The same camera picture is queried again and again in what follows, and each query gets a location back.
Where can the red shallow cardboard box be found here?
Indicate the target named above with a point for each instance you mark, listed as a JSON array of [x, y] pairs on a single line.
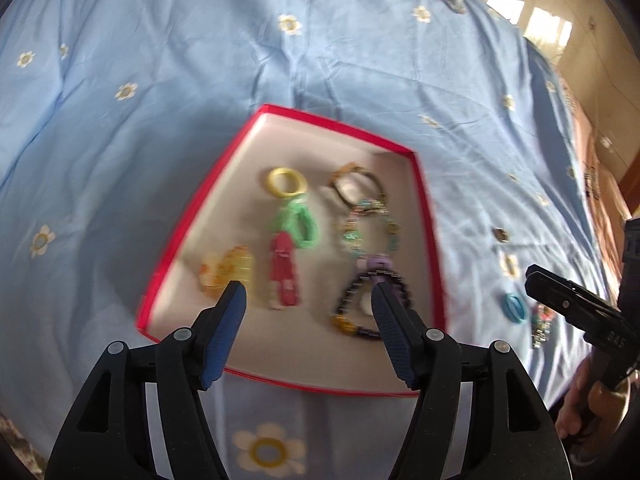
[[310, 145]]

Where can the amber hair claw clip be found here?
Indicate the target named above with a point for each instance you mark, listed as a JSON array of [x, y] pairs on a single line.
[[227, 267]]

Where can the pink printed bedsheet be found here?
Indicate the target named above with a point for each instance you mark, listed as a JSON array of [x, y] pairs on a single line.
[[595, 190]]

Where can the blue floral bedsheet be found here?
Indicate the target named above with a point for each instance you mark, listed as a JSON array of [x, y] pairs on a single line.
[[150, 85]]

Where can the person's right hand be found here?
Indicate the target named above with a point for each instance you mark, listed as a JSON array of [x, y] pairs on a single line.
[[592, 402]]

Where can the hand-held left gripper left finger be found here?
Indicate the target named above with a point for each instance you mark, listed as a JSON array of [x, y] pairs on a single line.
[[225, 335]]

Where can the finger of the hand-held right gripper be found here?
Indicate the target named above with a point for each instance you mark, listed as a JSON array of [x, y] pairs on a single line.
[[570, 297]]

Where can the pink hair clip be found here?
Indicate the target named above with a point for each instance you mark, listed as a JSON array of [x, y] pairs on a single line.
[[284, 272]]

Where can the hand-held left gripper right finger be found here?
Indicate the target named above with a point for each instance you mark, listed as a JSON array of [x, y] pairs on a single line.
[[392, 330]]

